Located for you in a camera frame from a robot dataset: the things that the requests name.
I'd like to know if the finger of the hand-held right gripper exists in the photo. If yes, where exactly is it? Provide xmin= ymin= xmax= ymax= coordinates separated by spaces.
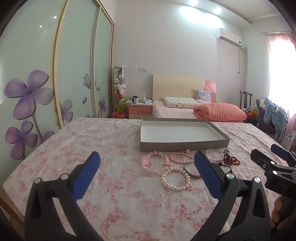
xmin=270 ymin=144 xmax=296 ymax=168
xmin=250 ymin=149 xmax=284 ymax=179

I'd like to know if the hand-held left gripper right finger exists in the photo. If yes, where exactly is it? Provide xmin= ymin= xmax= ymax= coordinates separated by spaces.
xmin=194 ymin=151 xmax=271 ymax=241

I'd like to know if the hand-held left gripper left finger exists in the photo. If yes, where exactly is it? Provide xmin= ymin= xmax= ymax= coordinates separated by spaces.
xmin=24 ymin=151 xmax=101 ymax=241

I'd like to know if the thin silver bangle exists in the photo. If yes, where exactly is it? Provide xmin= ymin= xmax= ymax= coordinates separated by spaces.
xmin=205 ymin=148 xmax=225 ymax=162

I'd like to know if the black bead bracelet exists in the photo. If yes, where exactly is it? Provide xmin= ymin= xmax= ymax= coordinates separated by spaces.
xmin=218 ymin=162 xmax=233 ymax=175

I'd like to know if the wide silver cuff bangle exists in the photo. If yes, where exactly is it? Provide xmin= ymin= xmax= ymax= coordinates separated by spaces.
xmin=184 ymin=161 xmax=201 ymax=179

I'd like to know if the dark red bead bracelet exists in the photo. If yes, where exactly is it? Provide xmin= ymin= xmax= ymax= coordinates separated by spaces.
xmin=223 ymin=154 xmax=241 ymax=166

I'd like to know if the pink pearl bracelet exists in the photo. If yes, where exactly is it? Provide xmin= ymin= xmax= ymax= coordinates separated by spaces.
xmin=170 ymin=152 xmax=195 ymax=164

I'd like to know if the white pearl bracelet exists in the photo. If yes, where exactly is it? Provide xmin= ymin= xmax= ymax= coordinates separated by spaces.
xmin=157 ymin=167 xmax=191 ymax=192

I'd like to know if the grey cardboard tray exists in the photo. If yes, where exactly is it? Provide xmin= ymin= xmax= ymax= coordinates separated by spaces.
xmin=139 ymin=117 xmax=231 ymax=152

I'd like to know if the pink bead bracelet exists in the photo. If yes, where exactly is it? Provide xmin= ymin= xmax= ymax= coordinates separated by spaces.
xmin=141 ymin=151 xmax=172 ymax=173

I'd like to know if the person's right hand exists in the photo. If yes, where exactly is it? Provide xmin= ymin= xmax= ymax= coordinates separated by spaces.
xmin=270 ymin=197 xmax=286 ymax=229

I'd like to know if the dark swivel chair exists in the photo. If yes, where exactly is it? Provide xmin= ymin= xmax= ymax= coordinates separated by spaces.
xmin=255 ymin=99 xmax=278 ymax=135

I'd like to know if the blue plush robe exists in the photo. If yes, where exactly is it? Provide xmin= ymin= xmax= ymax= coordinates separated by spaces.
xmin=263 ymin=97 xmax=289 ymax=143

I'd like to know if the pile of colourful toys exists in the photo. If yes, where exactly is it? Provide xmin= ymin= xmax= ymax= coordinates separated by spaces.
xmin=245 ymin=108 xmax=258 ymax=120

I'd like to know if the dark wooden chair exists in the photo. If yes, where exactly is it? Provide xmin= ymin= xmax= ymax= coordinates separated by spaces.
xmin=239 ymin=90 xmax=253 ymax=110

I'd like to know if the orange duvet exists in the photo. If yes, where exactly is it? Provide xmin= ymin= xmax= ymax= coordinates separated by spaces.
xmin=193 ymin=103 xmax=248 ymax=122

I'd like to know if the bed with pink sheet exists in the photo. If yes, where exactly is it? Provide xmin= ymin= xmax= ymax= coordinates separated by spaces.
xmin=152 ymin=100 xmax=244 ymax=124

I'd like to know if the white patterned pillow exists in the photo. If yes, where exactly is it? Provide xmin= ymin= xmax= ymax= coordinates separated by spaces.
xmin=163 ymin=97 xmax=200 ymax=109

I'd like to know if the purple patterned cushion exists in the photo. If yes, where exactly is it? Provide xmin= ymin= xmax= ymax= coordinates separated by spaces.
xmin=195 ymin=89 xmax=212 ymax=104

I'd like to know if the yellow green plush toy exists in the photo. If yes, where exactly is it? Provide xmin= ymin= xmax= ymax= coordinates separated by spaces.
xmin=115 ymin=98 xmax=127 ymax=112

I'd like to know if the pink white nightstand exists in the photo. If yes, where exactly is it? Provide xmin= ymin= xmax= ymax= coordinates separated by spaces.
xmin=127 ymin=103 xmax=153 ymax=119

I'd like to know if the clear tube of plush toys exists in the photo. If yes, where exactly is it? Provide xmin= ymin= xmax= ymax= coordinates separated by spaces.
xmin=113 ymin=66 xmax=127 ymax=113

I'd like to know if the flower print sliding wardrobe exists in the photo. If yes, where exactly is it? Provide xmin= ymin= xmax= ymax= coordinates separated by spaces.
xmin=0 ymin=0 xmax=115 ymax=161

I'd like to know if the white air conditioner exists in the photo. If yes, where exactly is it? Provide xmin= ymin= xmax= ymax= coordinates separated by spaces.
xmin=216 ymin=28 xmax=243 ymax=49

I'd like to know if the white wire rack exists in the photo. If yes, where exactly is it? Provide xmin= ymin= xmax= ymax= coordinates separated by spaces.
xmin=283 ymin=130 xmax=296 ymax=151

